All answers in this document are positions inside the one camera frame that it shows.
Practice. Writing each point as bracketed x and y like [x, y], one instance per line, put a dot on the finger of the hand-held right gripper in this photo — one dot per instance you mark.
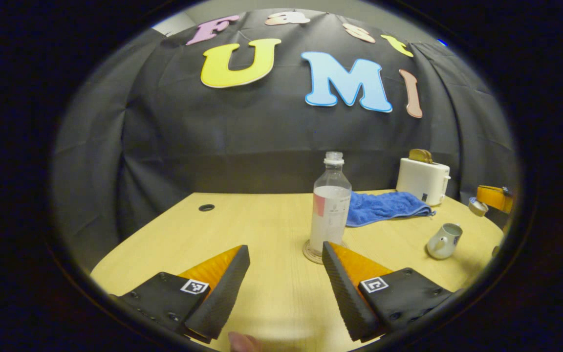
[494, 198]

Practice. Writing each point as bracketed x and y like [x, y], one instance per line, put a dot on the white toaster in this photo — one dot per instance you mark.
[421, 180]

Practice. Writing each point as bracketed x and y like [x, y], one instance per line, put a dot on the clear plastic water bottle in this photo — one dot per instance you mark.
[330, 215]

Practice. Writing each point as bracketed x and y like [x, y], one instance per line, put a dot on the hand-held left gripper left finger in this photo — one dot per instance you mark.
[223, 298]

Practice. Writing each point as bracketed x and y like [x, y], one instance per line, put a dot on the black backdrop cloth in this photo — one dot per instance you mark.
[188, 146]

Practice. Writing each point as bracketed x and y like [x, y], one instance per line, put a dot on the white teacup with blue pattern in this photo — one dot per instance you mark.
[443, 242]

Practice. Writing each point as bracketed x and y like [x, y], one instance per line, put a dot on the round brown coaster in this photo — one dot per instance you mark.
[311, 254]

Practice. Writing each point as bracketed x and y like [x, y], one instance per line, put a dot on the blue towel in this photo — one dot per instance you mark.
[384, 208]

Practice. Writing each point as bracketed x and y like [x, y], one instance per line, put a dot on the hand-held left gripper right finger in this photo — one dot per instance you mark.
[347, 298]

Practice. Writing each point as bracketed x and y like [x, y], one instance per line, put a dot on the brown toast slice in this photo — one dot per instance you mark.
[421, 156]

